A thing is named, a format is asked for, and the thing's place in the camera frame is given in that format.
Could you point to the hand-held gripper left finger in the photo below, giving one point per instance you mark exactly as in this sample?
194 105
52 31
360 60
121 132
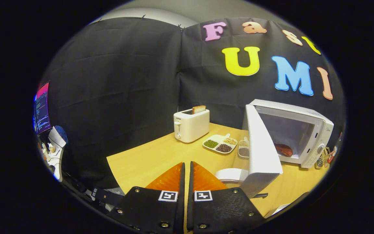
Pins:
181 195

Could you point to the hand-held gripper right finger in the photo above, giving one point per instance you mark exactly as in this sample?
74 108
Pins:
190 195

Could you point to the white toaster oven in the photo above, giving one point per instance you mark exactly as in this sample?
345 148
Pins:
261 156

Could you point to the reddish brown meat slice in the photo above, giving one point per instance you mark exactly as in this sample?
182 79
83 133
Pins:
284 150

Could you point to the cream pop-up toaster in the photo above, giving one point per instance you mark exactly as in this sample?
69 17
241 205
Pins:
192 126

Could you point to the white divided dish of beans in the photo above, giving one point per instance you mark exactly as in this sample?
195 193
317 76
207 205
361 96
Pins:
219 144

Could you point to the black box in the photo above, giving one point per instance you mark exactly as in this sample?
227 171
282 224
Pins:
107 195

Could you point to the toasted bread slice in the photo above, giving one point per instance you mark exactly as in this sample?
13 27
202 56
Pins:
199 109

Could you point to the small white rectangular tray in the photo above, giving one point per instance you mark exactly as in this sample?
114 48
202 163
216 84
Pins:
276 209

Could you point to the white device with blue cap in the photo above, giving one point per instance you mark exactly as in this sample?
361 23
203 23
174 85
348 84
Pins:
57 139

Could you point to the clear plastic bottle red label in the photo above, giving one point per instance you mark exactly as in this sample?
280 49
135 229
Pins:
332 154

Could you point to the computer monitor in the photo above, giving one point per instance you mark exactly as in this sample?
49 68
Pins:
42 110

